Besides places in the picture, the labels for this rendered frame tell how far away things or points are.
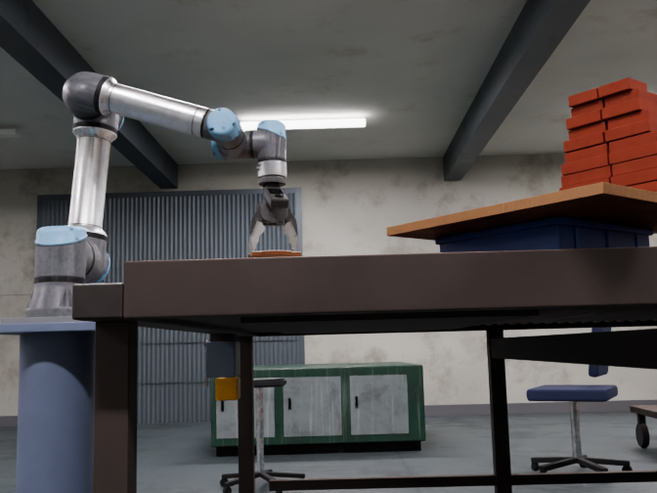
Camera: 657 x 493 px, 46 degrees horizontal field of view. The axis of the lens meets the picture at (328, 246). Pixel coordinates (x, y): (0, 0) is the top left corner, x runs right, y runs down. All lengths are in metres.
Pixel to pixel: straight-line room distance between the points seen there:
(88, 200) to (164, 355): 7.08
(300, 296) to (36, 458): 0.84
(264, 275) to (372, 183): 7.89
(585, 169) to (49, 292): 1.21
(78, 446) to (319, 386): 4.19
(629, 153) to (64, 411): 1.32
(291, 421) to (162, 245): 3.82
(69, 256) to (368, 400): 4.30
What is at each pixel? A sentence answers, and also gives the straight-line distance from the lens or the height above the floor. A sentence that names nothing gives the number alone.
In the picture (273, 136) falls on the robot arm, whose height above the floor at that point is 1.35.
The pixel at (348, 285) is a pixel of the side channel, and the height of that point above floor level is 0.90.
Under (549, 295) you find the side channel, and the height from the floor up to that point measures 0.87.
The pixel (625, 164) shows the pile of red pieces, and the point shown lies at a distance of 1.59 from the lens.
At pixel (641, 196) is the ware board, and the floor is 1.03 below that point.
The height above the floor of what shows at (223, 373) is 0.72.
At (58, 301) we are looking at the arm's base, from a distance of 1.87.
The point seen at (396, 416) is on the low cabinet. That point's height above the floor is 0.27.
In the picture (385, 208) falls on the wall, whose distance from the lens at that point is 9.08.
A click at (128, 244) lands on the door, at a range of 9.29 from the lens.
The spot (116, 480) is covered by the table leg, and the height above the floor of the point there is 0.58.
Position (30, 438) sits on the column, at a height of 0.62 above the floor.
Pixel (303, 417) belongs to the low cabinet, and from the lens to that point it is 5.97.
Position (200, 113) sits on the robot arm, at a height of 1.37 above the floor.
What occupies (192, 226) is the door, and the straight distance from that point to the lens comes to 9.15.
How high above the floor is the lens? 0.80
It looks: 8 degrees up
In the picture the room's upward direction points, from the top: 1 degrees counter-clockwise
